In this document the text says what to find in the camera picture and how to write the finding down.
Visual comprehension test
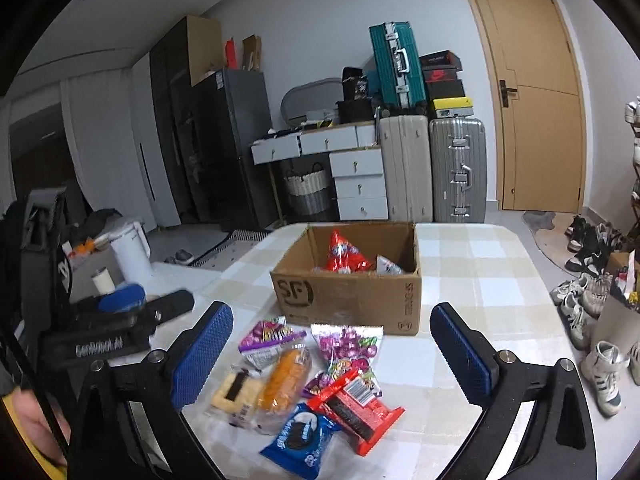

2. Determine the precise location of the checked tablecloth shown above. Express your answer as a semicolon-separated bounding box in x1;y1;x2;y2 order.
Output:
150;220;608;480

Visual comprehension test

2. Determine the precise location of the brown cardboard box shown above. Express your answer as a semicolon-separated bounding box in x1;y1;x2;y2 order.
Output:
270;221;422;337

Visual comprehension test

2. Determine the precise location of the grey oval panel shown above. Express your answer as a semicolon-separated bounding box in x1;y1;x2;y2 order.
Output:
280;77;346;123

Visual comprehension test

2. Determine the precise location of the person's left hand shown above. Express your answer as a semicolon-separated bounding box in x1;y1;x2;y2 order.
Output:
5;390;68;466

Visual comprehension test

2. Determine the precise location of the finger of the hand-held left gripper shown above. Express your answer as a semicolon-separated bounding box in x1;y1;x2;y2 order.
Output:
136;289;196;323
75;284;147;316

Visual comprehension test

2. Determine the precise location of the pile of sneakers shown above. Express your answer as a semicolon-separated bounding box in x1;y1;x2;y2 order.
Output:
549;214;640;418

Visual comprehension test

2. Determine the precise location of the beige suitcase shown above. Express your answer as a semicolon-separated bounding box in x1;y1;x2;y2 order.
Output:
377;114;433;223

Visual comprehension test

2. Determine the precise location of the beige trash bin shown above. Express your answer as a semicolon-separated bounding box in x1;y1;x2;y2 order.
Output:
590;250;640;358

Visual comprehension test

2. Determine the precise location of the blue cookie packet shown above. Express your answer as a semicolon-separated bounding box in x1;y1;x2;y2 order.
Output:
259;402;343;476

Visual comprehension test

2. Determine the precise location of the white curtain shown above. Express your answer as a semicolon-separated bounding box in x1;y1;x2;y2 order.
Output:
60;72;136;211

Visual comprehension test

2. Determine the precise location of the small white noodle snack bag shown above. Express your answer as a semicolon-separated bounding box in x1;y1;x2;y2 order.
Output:
375;255;405;277

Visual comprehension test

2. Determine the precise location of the woven laundry basket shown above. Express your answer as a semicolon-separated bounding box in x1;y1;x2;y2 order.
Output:
282;162;333;216

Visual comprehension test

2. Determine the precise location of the tall cardboard box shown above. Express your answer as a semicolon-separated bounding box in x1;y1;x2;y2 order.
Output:
186;15;223;88

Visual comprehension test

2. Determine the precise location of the small purple candy bag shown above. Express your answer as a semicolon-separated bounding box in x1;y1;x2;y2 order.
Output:
238;316;307;371

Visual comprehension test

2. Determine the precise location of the red chip bag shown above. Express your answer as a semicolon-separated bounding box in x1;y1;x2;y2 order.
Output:
325;228;373;275

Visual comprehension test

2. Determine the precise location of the round floor rug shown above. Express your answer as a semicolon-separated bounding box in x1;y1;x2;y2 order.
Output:
521;210;576;271

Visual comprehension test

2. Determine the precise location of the black printed bag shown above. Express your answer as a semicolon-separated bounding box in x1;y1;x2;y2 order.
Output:
341;66;371;103

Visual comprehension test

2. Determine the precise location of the black refrigerator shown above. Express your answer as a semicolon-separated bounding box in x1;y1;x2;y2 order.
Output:
190;67;278;231

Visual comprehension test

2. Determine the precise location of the dark wardrobe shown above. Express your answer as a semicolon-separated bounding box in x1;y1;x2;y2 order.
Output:
149;17;196;223

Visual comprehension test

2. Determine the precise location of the striped floor mat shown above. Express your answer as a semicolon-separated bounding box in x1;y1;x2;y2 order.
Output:
192;227;273;266

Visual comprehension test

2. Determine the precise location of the large purple candy bag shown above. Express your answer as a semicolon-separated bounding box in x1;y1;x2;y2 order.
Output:
302;323;385;398

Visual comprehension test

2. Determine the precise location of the orange bread packet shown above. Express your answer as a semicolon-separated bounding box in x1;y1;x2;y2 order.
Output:
255;342;313;433

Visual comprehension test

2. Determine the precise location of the silver suitcase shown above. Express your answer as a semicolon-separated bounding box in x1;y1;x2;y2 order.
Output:
429;117;488;224

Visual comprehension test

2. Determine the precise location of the teal suitcase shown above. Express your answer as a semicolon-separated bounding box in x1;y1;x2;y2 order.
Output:
369;21;428;113

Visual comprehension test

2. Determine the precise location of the dark cloth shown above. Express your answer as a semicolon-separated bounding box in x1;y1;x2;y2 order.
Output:
80;207;123;246

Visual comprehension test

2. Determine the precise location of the small white jar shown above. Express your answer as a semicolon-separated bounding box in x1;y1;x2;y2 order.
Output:
91;268;115;295

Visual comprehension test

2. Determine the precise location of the row of stored shoes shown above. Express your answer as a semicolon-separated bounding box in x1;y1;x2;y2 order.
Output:
622;97;640;166

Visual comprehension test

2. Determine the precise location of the black storage bin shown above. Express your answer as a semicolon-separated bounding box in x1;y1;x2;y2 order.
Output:
336;100;377;125

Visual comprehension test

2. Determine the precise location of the wooden shoe rack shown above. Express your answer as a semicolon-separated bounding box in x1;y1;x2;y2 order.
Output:
622;95;640;236

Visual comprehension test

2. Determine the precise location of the red shoe box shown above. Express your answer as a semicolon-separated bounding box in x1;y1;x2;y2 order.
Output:
422;66;462;86

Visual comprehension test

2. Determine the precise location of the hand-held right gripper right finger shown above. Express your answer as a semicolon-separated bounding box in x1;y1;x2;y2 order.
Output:
430;302;598;480

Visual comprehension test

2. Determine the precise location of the white drawer desk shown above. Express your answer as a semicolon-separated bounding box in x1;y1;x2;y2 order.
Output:
250;121;390;223

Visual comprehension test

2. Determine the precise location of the wooden door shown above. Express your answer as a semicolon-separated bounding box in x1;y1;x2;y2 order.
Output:
455;0;587;213

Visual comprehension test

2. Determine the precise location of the white sliding door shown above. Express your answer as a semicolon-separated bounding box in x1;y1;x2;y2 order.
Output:
131;52;182;228

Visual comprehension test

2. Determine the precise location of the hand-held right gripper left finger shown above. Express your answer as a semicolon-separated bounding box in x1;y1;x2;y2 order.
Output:
67;301;235;480

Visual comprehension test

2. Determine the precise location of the red snack packet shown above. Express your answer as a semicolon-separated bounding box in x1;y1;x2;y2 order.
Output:
306;367;406;457

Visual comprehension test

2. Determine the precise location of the yellow cracker packet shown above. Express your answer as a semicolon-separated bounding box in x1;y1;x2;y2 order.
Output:
209;366;266;428

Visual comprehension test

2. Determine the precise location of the white electric kettle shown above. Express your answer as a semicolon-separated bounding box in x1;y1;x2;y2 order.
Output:
109;217;155;286

